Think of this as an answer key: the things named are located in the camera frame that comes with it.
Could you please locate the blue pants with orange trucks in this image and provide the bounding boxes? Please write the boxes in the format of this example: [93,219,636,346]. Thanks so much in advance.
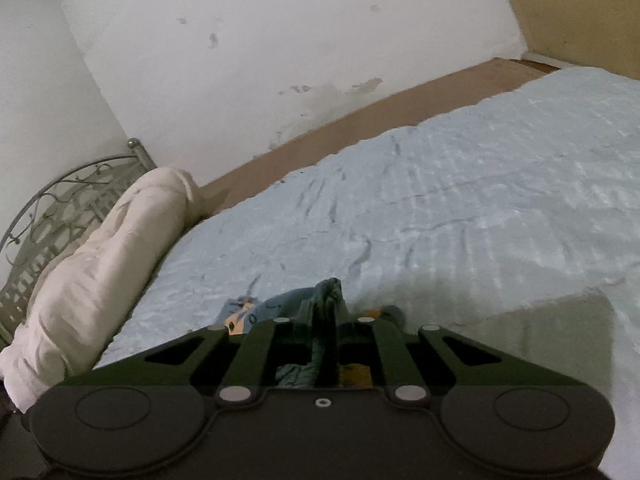
[216,278,406,389]

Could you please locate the light blue quilted mattress pad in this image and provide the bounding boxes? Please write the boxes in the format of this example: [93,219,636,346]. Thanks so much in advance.
[101,67,639,479]

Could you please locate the cream rolled comforter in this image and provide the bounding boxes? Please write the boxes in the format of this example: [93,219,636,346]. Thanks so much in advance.
[1,167,204,412]

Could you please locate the grey metal scrollwork headboard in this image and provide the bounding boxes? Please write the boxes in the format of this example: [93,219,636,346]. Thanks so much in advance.
[1,139,155,347]

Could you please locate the brown wooden bed platform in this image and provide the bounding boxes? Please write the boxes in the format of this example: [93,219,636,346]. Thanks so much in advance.
[202,58,555,217]

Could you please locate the plywood wardrobe panel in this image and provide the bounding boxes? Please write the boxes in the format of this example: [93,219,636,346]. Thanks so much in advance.
[509,0,639,79]

